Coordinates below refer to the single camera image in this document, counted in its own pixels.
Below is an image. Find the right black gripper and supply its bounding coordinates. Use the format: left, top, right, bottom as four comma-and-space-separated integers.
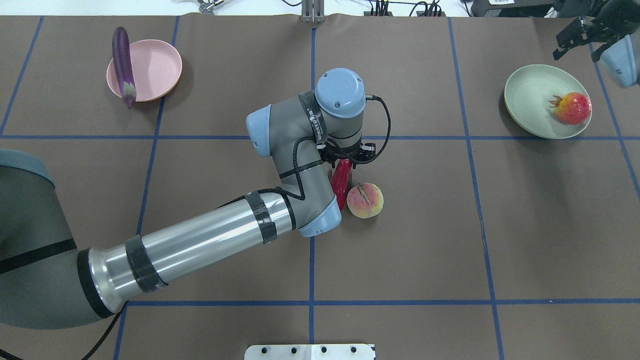
552, 0, 640, 62

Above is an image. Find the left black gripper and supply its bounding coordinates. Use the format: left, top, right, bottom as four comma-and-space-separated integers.
317, 141, 377, 169

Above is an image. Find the red chili pepper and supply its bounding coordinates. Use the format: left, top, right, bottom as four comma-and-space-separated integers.
330, 159, 353, 211

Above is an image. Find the peach fruit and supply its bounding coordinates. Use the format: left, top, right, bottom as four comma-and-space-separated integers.
346, 182, 384, 219

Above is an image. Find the red yellow pomegranate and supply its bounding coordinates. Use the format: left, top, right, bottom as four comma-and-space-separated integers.
548, 92, 593, 125

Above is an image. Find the purple eggplant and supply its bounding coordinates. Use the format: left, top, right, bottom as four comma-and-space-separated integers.
112, 26, 137, 110

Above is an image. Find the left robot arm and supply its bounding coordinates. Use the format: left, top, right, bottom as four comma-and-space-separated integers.
0, 68, 377, 330

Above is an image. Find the green plate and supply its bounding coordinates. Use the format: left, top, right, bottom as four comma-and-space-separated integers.
503, 64, 594, 140

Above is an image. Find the pink plate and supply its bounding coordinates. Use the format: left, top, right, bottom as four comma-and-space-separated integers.
106, 39, 183, 104

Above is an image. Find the aluminium frame post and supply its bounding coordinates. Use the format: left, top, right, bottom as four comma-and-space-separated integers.
301, 0, 326, 24

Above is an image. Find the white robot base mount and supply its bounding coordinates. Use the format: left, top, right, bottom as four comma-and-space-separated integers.
244, 343, 377, 360

